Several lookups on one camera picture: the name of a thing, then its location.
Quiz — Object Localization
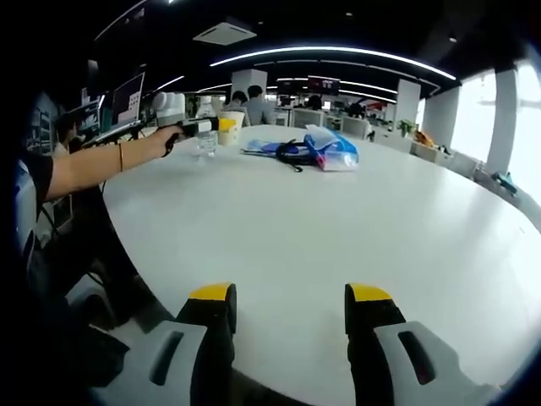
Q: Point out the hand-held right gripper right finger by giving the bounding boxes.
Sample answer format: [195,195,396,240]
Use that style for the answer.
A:
[344,282,504,406]

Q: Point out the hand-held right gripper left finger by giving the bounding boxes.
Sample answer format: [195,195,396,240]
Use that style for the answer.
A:
[90,282,238,406]

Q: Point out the clear water bottle item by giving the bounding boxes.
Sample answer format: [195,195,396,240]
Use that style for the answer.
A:
[195,96,219,158]

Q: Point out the white paper cup item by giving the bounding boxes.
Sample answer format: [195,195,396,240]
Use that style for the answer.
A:
[216,110,249,147]

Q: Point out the black cable item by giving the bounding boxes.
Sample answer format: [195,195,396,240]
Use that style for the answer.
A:
[274,138,317,173]

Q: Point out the blue tissue pack item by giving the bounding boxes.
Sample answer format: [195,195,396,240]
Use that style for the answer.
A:
[303,123,361,173]

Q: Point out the white tabletop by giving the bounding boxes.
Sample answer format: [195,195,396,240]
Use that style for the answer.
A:
[101,123,541,406]

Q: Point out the person's left hand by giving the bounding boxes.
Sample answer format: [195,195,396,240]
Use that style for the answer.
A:
[152,124,183,158]

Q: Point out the silver laptop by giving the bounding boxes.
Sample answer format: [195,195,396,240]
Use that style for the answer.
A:
[84,71,147,140]

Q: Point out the ceiling air conditioner unit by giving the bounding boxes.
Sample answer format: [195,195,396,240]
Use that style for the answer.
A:
[192,16,258,47]

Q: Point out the white office chair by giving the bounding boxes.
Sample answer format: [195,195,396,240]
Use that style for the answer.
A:
[292,107,325,129]
[340,116,373,139]

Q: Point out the hanging display screen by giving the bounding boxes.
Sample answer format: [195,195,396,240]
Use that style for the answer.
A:
[307,75,342,96]

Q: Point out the person's black shirt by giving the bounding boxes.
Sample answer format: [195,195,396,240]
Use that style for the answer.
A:
[16,154,55,204]

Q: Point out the long ceiling light strip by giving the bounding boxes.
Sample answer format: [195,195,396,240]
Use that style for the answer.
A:
[209,46,457,81]

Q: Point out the white chest-worn device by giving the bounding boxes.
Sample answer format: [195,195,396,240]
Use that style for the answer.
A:
[14,160,43,272]

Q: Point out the teal object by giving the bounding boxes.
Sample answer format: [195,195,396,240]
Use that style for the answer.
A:
[492,171,519,196]

